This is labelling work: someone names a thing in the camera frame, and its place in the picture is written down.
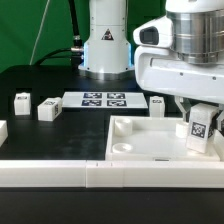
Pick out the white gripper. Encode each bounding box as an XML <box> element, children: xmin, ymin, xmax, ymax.
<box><xmin>133</xmin><ymin>16</ymin><xmax>224</xmax><ymax>131</ymax></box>

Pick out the white square tabletop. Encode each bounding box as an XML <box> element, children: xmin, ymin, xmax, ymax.
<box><xmin>105</xmin><ymin>116</ymin><xmax>224</xmax><ymax>162</ymax></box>

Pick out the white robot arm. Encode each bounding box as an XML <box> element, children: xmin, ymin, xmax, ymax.
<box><xmin>79</xmin><ymin>0</ymin><xmax>224</xmax><ymax>128</ymax></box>

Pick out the white marker sheet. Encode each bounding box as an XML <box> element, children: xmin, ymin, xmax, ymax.
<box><xmin>63</xmin><ymin>92</ymin><xmax>148</xmax><ymax>109</ymax></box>

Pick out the white U-shaped fence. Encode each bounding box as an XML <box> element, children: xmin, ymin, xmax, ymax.
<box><xmin>0</xmin><ymin>120</ymin><xmax>224</xmax><ymax>189</ymax></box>

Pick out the black cable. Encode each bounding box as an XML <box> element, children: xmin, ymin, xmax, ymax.
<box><xmin>33</xmin><ymin>0</ymin><xmax>84</xmax><ymax>67</ymax></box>

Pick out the white thin cable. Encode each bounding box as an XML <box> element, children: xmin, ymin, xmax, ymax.
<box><xmin>29</xmin><ymin>0</ymin><xmax>52</xmax><ymax>66</ymax></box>

